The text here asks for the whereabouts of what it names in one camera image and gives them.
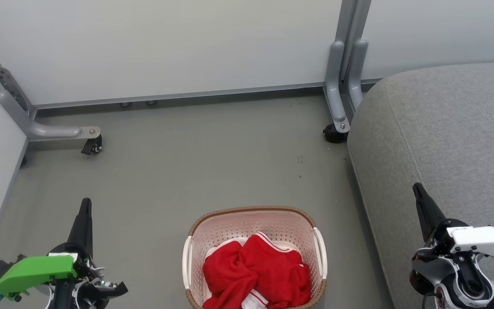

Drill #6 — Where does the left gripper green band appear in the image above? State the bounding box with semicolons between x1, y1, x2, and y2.
0;198;128;309

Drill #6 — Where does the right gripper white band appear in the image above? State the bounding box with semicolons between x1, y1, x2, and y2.
413;183;494;260

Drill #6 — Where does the red garment white striped cuff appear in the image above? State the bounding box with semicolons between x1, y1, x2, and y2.
241;232;313;309

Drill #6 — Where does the grey fabric sofa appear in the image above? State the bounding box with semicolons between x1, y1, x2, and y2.
347;61;494;309

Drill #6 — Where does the black caster wheel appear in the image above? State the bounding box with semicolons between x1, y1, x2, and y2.
322;124;347;144
81;135;103;155

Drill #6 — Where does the grey curved partition leg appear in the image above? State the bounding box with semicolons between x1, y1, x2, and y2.
347;39;369;113
323;40;351;134
0;90;102;142

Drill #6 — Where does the white perforated laundry basket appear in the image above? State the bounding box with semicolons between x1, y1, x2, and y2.
182;206;328;309

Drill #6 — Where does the grey partition bottom rail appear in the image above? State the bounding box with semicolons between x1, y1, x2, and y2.
34;79;383;110

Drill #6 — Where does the grey slanted partition post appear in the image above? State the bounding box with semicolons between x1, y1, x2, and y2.
0;24;37;121

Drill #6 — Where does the grey partition upright post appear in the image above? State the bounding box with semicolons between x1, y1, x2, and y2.
335;0;372;82

